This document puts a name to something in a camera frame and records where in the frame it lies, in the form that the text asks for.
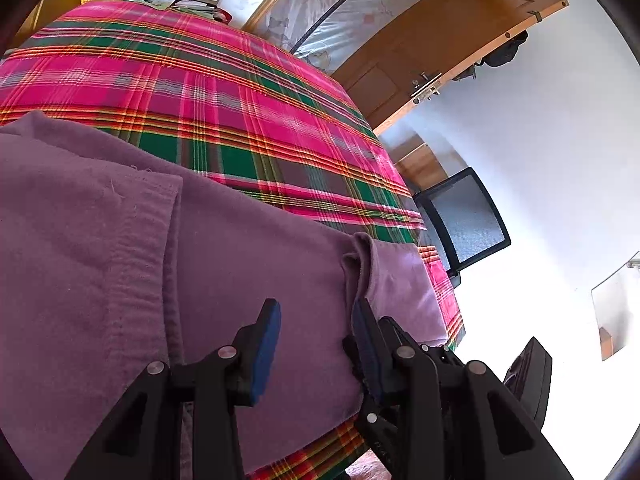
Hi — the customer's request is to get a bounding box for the metal door lock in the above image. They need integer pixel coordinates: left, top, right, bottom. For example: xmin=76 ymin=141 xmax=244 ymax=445
xmin=410 ymin=71 xmax=443 ymax=106

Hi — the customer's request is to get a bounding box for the purple fleece garment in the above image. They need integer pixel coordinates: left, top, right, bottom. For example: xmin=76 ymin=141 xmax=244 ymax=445
xmin=0 ymin=111 xmax=448 ymax=480

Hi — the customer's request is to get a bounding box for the wooden door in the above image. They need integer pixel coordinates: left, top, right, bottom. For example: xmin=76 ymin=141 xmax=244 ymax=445
xmin=330 ymin=0 xmax=571 ymax=133

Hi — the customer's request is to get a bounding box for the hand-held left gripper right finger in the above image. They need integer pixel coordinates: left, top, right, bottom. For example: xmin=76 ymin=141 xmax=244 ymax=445
xmin=342 ymin=299 xmax=573 ymax=480

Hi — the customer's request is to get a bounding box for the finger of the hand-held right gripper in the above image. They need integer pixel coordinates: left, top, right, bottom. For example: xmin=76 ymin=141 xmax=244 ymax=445
xmin=350 ymin=395 xmax=401 ymax=478
xmin=419 ymin=341 xmax=467 ymax=377

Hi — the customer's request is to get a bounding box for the black mesh office chair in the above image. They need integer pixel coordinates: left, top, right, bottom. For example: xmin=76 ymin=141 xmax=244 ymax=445
xmin=414 ymin=166 xmax=512 ymax=288

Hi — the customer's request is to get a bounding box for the clear printed door curtain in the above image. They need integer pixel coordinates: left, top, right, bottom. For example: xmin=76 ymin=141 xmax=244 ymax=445
xmin=257 ymin=0 xmax=461 ymax=73

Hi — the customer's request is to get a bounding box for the wooden board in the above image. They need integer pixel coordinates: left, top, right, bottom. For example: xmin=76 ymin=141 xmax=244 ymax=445
xmin=395 ymin=142 xmax=448 ymax=193

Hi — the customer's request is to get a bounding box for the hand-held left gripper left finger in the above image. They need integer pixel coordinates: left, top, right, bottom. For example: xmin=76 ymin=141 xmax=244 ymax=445
xmin=65 ymin=298 xmax=282 ymax=480

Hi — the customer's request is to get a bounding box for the pink green plaid blanket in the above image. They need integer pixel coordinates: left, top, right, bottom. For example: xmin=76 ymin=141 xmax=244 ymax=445
xmin=0 ymin=0 xmax=466 ymax=480

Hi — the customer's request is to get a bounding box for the wooden wardrobe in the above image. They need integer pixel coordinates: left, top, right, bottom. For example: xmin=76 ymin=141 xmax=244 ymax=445
xmin=12 ymin=0 xmax=83 ymax=48

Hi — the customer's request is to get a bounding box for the dark hanging bag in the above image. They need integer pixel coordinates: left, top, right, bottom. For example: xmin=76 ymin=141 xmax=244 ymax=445
xmin=452 ymin=30 xmax=530 ymax=81

